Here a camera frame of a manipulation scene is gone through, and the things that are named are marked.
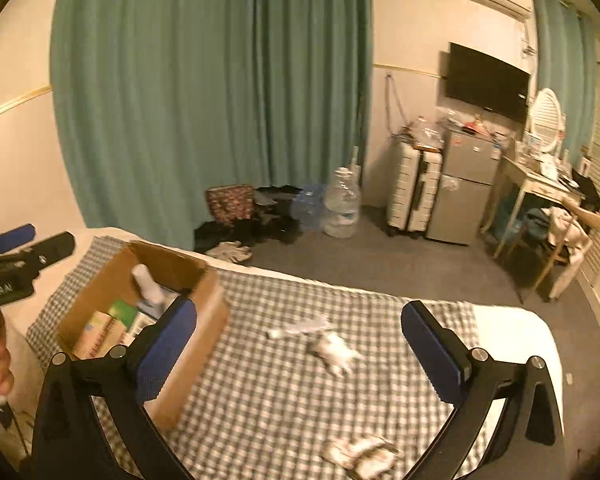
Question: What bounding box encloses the beige red medicine box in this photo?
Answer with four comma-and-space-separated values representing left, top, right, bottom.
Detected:
71, 309, 127, 359

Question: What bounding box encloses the black wall television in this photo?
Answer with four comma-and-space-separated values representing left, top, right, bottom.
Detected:
444, 41, 532, 124

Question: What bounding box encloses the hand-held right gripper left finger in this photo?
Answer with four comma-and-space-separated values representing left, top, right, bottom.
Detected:
30, 296, 199, 480

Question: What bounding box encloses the narrow green curtain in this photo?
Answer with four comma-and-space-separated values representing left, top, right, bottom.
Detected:
529, 0, 599, 152

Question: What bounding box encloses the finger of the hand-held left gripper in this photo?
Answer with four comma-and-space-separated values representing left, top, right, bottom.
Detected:
9, 231, 77, 282
0, 223, 36, 259

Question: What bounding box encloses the large clear water jug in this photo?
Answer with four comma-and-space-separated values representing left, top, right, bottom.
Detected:
321, 164, 364, 239

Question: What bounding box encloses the grey white checkered cloth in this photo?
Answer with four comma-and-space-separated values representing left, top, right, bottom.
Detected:
25, 235, 492, 480

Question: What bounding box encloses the crumpled white patterned wrapper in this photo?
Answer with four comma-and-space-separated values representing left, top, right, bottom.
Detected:
321, 434, 402, 479

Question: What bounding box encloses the grey mini fridge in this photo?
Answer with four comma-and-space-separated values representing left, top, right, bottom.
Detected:
425, 126, 504, 247

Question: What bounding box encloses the pair of white shoes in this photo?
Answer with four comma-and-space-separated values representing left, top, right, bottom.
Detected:
204, 240, 254, 267

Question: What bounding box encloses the green white carton box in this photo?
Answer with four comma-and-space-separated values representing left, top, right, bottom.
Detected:
106, 299, 142, 332

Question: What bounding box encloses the brown cardboard box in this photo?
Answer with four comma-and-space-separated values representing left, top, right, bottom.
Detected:
56, 240, 232, 432

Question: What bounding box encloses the pile of dark clothes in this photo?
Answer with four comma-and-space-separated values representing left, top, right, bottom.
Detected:
194, 184, 302, 252

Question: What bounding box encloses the patterned fabric bag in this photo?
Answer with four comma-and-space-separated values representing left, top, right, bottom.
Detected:
204, 184, 257, 224

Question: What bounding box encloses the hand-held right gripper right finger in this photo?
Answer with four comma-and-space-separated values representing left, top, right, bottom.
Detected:
400, 300, 567, 480

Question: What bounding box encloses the blue water bottle pack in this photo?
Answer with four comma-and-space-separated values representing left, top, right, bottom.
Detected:
289, 184, 327, 232

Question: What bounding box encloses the white suitcase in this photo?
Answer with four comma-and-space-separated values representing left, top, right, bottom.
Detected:
385, 141, 444, 239

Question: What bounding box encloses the clear plastic wrapper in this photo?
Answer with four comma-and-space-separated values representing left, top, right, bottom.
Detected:
266, 314, 332, 339

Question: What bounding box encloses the white vanity desk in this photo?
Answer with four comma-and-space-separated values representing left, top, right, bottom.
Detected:
481, 151, 589, 262

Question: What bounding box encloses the oval vanity mirror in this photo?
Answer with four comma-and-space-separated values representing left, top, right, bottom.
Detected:
526, 86, 567, 154

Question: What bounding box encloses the wooden chair with clothes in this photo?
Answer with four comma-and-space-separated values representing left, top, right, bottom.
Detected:
534, 194, 600, 302

